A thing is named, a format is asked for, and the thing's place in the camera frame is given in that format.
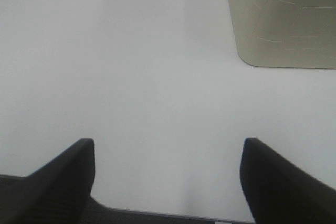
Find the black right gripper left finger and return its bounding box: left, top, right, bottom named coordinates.
left=1, top=138, right=95, bottom=223

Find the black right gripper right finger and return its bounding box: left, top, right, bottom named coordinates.
left=239, top=138, right=335, bottom=223

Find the beige storage box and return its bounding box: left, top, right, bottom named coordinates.
left=228, top=0, right=335, bottom=69

